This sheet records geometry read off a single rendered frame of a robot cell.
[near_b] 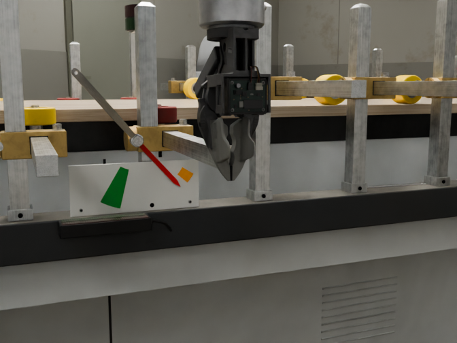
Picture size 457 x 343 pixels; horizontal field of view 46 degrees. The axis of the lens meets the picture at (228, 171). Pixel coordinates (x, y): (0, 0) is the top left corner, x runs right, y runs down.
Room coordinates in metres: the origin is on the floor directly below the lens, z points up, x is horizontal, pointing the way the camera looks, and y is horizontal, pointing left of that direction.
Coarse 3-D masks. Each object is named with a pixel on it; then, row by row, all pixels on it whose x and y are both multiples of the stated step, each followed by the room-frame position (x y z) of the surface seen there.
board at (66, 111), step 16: (0, 112) 1.13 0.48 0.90; (64, 112) 1.18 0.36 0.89; (80, 112) 1.19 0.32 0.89; (96, 112) 1.20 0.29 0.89; (128, 112) 1.23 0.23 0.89; (192, 112) 1.28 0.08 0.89; (272, 112) 1.36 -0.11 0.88; (288, 112) 1.38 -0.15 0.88; (304, 112) 1.39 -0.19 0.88; (320, 112) 1.41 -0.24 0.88; (336, 112) 1.43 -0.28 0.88; (368, 112) 1.46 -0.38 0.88; (384, 112) 1.48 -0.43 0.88; (400, 112) 1.50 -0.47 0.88; (416, 112) 1.52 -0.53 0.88
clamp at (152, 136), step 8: (136, 128) 1.08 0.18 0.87; (144, 128) 1.07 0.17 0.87; (152, 128) 1.08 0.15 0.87; (160, 128) 1.08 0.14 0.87; (168, 128) 1.09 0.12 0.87; (176, 128) 1.09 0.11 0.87; (184, 128) 1.10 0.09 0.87; (192, 128) 1.11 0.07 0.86; (128, 136) 1.06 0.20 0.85; (144, 136) 1.07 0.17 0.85; (152, 136) 1.08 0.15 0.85; (160, 136) 1.08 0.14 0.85; (128, 144) 1.06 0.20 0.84; (144, 144) 1.07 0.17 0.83; (152, 144) 1.08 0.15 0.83; (160, 144) 1.08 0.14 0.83
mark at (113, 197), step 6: (120, 168) 1.05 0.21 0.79; (120, 174) 1.05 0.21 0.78; (126, 174) 1.06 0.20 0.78; (114, 180) 1.05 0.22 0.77; (120, 180) 1.05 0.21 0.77; (114, 186) 1.05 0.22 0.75; (120, 186) 1.05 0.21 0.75; (108, 192) 1.04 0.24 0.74; (114, 192) 1.05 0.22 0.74; (120, 192) 1.05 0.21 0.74; (102, 198) 1.04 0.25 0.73; (108, 198) 1.04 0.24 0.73; (114, 198) 1.05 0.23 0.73; (120, 198) 1.05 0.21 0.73; (108, 204) 1.04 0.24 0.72; (114, 204) 1.05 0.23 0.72; (120, 204) 1.05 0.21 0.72
